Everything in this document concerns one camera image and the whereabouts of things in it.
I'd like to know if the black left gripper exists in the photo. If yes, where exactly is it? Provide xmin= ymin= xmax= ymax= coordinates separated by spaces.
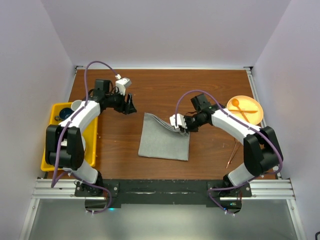
xmin=105 ymin=88 xmax=137 ymax=115

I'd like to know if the grey cloth napkin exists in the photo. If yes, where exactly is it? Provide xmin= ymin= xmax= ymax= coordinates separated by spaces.
xmin=138 ymin=112 xmax=190 ymax=161

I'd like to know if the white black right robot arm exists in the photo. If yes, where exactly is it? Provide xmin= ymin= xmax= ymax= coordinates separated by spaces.
xmin=169 ymin=90 xmax=283 ymax=197

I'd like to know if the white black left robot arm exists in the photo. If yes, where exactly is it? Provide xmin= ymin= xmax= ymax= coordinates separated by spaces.
xmin=44 ymin=75 xmax=137 ymax=196

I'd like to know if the grey ceramic mug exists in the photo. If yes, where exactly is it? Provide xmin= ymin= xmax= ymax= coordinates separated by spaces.
xmin=70 ymin=100 xmax=82 ymax=112

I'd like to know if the copper metal spoon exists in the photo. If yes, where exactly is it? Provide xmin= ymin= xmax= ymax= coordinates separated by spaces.
xmin=225 ymin=140 xmax=241 ymax=169

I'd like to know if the orange plastic spoon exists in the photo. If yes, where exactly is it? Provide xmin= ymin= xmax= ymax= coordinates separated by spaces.
xmin=231 ymin=98 xmax=251 ymax=123

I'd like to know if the orange divided plate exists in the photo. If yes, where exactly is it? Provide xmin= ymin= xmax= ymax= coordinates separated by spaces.
xmin=226 ymin=95 xmax=264 ymax=126

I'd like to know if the dark blue ceramic cup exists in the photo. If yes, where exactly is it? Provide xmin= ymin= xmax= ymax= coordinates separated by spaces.
xmin=54 ymin=107 xmax=74 ymax=121

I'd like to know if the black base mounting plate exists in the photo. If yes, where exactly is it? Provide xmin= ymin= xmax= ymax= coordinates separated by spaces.
xmin=74 ymin=178 xmax=252 ymax=210

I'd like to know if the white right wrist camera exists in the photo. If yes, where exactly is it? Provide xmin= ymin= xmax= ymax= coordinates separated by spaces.
xmin=169 ymin=113 xmax=187 ymax=132

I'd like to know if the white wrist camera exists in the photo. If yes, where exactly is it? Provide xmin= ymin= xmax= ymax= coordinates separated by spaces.
xmin=169 ymin=113 xmax=187 ymax=132
xmin=115 ymin=74 xmax=132 ymax=96

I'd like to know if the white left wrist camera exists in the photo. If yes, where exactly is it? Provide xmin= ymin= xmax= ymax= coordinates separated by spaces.
xmin=115 ymin=74 xmax=132 ymax=96

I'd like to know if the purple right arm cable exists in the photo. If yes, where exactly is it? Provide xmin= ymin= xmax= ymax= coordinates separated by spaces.
xmin=174 ymin=89 xmax=284 ymax=213

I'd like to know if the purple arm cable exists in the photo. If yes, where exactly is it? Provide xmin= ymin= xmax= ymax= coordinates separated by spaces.
xmin=50 ymin=60 xmax=120 ymax=213
xmin=174 ymin=89 xmax=284 ymax=213

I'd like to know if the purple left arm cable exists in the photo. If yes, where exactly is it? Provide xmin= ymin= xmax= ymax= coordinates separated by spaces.
xmin=50 ymin=60 xmax=120 ymax=213

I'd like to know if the aluminium right frame rail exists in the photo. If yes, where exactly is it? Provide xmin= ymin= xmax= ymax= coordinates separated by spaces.
xmin=243 ymin=66 xmax=282 ymax=180

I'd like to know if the aluminium frame rail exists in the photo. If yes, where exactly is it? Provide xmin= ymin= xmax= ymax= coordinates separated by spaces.
xmin=31 ymin=179 xmax=295 ymax=200
xmin=243 ymin=66 xmax=282 ymax=180

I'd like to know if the aluminium front frame rail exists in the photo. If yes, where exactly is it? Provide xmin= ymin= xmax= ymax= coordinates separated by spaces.
xmin=31 ymin=179 xmax=295 ymax=200

